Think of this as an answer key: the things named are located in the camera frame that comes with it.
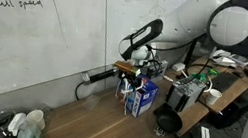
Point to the white headset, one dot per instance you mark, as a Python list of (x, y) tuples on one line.
[(220, 56)]

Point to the large crumpled foil sheet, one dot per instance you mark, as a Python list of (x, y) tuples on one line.
[(192, 85)]

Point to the large plain grey battery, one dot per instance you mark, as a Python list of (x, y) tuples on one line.
[(181, 97)]

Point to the blue cardboard box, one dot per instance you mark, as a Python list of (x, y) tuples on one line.
[(144, 101)]

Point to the green spray bottle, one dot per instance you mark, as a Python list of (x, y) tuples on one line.
[(30, 134)]

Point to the white wall whiteboard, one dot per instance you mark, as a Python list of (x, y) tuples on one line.
[(33, 47)]

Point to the white mug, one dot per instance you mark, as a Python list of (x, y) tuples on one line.
[(213, 96)]

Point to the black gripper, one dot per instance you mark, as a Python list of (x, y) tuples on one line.
[(130, 76)]

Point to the white paper cup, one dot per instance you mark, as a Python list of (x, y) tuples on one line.
[(36, 118)]

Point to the white power adapter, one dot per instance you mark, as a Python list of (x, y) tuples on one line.
[(178, 67)]

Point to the black round bowl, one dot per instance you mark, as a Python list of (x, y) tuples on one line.
[(169, 121)]

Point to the black power strip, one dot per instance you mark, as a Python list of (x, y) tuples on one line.
[(101, 75)]

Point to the green small gadget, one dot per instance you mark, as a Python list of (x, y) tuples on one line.
[(198, 76)]

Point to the black keyboard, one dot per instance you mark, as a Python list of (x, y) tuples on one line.
[(225, 82)]

